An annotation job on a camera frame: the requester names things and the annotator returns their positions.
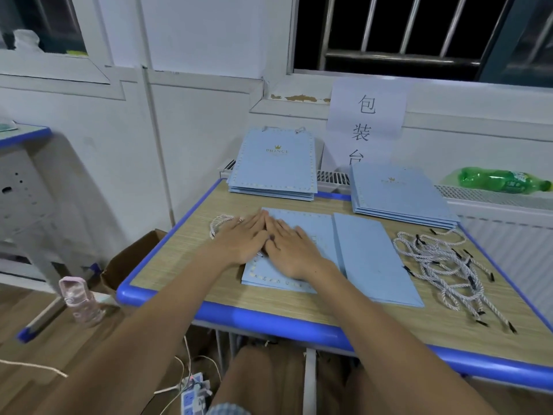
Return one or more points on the blue-edged wooden desk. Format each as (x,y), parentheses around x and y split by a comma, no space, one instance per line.
(173,263)

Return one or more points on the brown cardboard box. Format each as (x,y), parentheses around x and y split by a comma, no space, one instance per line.
(130,262)

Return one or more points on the person's right hand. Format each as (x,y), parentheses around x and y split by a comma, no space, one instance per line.
(295,253)

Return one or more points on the white power strip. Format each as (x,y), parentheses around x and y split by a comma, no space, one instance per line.
(195,393)

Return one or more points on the stack of finished blue bags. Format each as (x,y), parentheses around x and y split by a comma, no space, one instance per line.
(275,160)

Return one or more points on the white paper sign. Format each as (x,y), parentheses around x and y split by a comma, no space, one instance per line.
(363,121)

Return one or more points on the small white container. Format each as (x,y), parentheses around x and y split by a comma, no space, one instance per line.
(28,40)

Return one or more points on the teal framed sliding window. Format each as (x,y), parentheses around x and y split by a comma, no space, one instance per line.
(527,39)

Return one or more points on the pink water bottle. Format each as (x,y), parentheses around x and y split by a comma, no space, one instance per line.
(82,300)

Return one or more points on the person's right forearm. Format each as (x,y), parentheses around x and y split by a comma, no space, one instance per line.
(406,350)

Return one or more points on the stack of blue paper bags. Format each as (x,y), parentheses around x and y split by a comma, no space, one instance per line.
(402,194)

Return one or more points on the green plastic bottle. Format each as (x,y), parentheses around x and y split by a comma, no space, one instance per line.
(501,180)

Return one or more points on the white framed window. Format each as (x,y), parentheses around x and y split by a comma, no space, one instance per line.
(52,69)

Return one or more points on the metal window grille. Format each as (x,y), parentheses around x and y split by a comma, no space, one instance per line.
(397,58)

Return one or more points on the person's left forearm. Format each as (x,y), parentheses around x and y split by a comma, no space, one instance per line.
(130,341)

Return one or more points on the person's left hand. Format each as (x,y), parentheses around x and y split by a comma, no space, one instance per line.
(242,240)

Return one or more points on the person's leg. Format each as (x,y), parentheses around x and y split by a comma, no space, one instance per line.
(363,393)
(259,384)

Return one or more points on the grey metal desk blue edge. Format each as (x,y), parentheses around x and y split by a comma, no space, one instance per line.
(26,203)

